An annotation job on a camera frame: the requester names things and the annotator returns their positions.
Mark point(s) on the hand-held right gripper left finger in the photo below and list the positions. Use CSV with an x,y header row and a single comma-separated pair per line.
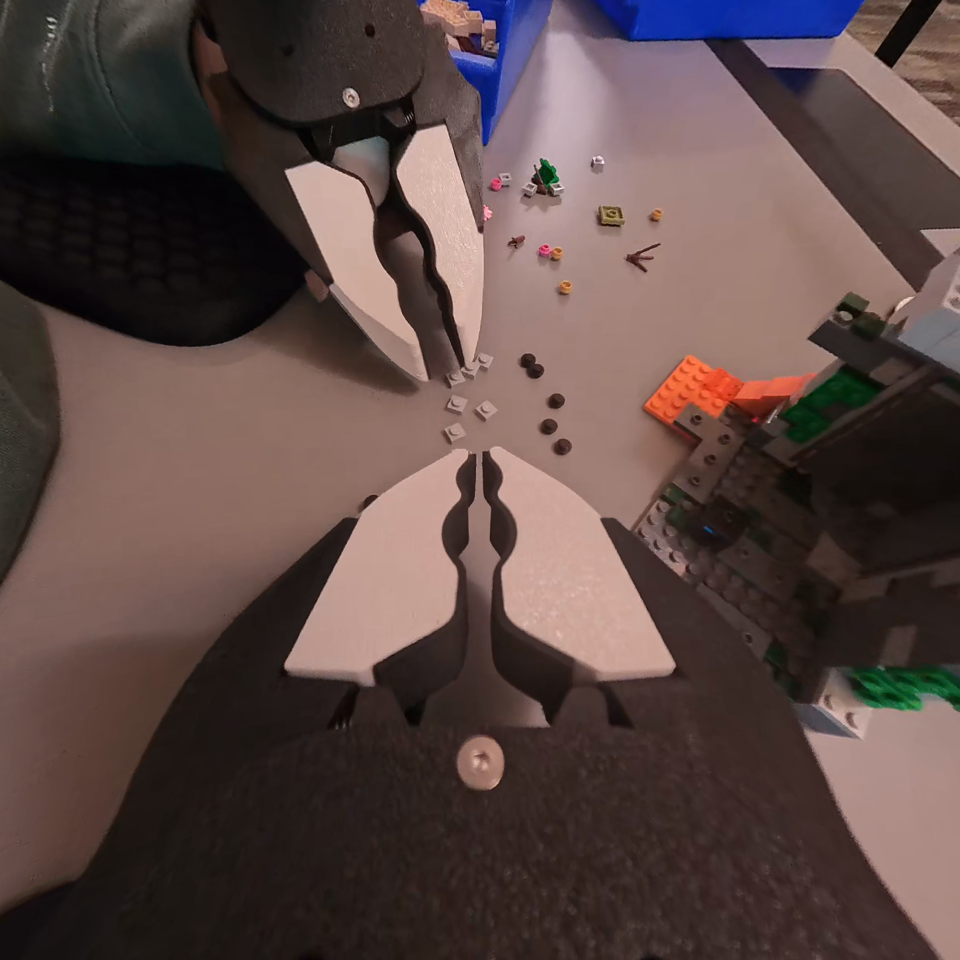
x,y
375,585

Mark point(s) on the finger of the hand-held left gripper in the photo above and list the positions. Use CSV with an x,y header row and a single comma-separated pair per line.
x,y
337,240
446,225

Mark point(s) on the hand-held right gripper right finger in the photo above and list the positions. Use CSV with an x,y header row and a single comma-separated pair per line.
x,y
585,592

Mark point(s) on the cluster of grey square plates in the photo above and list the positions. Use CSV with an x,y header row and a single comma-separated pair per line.
x,y
455,406

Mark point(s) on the cluster of black round plates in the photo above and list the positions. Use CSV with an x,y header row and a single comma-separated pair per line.
x,y
556,400

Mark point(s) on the grey desk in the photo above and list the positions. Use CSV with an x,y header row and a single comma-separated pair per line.
x,y
225,450

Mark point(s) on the person's left hand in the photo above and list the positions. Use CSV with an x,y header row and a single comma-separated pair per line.
x,y
317,286

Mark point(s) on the green plant brick piece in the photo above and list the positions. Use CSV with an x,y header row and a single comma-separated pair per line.
x,y
547,172

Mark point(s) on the pile of tan bricks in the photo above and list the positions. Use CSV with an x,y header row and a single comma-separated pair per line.
x,y
469,26

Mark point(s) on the olive green square plate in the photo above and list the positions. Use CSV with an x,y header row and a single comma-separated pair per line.
x,y
613,216

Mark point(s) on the blue plastic bin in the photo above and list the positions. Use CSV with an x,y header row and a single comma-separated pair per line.
x,y
712,19
517,67

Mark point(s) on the black textured armrest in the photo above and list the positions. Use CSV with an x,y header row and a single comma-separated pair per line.
x,y
150,255

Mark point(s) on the large brown twig piece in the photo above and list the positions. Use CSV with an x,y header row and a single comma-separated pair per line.
x,y
643,256

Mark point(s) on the grey green brick castle model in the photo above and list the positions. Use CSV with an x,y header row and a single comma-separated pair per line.
x,y
825,525

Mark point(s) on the grey table with dark edge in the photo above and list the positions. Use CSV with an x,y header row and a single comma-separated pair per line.
x,y
847,135

